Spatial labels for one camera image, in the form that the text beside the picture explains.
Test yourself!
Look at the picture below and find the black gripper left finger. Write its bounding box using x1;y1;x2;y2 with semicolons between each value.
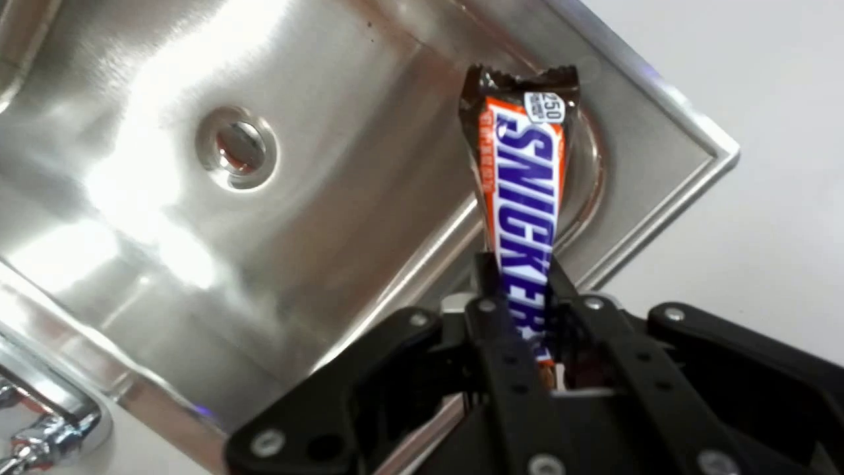
223;248;568;475

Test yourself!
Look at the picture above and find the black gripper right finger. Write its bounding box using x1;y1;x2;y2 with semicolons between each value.
544;257;844;475

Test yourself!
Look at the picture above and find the snickers candy bar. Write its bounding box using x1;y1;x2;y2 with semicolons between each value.
457;60;584;371

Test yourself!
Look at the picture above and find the stainless steel sink basin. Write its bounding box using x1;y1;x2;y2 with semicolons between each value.
0;0;744;475

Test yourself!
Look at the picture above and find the round metal sink drain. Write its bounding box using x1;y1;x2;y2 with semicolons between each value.
194;102;283;195

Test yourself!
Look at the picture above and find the chrome sink faucet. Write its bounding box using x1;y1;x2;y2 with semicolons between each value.
0;330;113;475

